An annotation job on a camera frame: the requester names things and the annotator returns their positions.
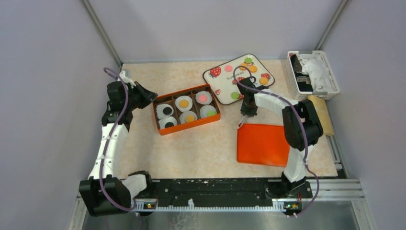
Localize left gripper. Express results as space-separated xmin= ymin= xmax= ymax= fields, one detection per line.
xmin=124 ymin=80 xmax=158 ymax=110

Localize metal tongs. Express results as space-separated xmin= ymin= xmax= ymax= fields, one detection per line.
xmin=237 ymin=115 xmax=248 ymax=129

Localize black cookie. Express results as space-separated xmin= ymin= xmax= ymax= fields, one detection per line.
xmin=162 ymin=107 xmax=173 ymax=116
xmin=165 ymin=122 xmax=174 ymax=128

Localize strawberry pattern tray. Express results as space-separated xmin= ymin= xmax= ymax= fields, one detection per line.
xmin=203 ymin=54 xmax=275 ymax=105

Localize orange box lid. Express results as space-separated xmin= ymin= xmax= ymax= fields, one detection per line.
xmin=237 ymin=124 xmax=290 ymax=167

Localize orange cookie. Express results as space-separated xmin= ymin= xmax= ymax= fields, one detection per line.
xmin=179 ymin=99 xmax=189 ymax=108
xmin=259 ymin=77 xmax=269 ymax=85
xmin=185 ymin=115 xmax=195 ymax=123

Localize pink cookie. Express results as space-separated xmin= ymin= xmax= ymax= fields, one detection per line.
xmin=198 ymin=94 xmax=208 ymax=104

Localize orange cookie box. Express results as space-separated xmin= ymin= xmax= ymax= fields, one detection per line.
xmin=153 ymin=84 xmax=221 ymax=136

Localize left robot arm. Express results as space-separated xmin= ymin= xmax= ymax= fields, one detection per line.
xmin=79 ymin=81 xmax=158 ymax=217

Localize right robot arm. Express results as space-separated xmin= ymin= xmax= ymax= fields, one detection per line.
xmin=237 ymin=78 xmax=323 ymax=197

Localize green cookie top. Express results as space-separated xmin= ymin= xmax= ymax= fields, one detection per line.
xmin=244 ymin=57 xmax=253 ymax=65

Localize black item in basket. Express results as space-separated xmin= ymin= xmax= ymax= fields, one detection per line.
xmin=290 ymin=54 xmax=314 ymax=92

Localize tan folded cloth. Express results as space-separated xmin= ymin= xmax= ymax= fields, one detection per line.
xmin=308 ymin=95 xmax=334 ymax=136

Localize white cloth in basket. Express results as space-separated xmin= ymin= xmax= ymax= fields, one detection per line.
xmin=298 ymin=54 xmax=333 ymax=92

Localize white plastic basket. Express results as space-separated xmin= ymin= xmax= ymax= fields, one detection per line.
xmin=285 ymin=50 xmax=340 ymax=100

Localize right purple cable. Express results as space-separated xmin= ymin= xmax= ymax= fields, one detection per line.
xmin=233 ymin=66 xmax=320 ymax=218

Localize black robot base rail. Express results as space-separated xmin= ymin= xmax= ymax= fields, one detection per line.
xmin=135 ymin=178 xmax=313 ymax=208

